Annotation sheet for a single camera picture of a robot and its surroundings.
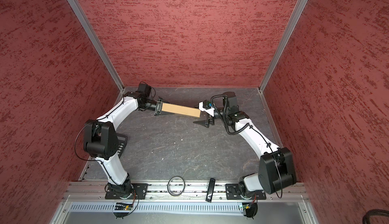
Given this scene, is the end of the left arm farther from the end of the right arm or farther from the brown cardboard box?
the end of the right arm

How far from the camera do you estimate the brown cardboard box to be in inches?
28.5

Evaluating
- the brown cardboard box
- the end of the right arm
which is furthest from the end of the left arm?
the end of the right arm
